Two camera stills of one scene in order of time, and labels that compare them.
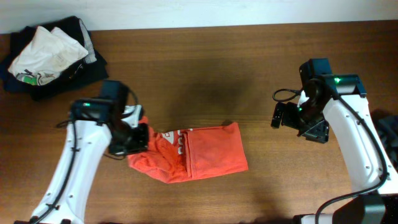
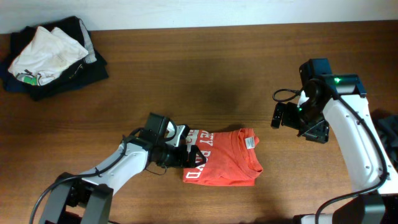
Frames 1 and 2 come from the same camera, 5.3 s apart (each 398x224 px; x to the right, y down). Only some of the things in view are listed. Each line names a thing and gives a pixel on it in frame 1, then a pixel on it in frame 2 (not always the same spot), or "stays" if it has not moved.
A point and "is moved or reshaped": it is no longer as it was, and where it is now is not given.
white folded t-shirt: x=50 y=53 stays
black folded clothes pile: x=92 y=68 stays
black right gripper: x=292 y=116 stays
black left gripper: x=137 y=140 → x=185 y=152
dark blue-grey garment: x=387 y=127 stays
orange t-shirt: x=181 y=155 is moved or reshaped
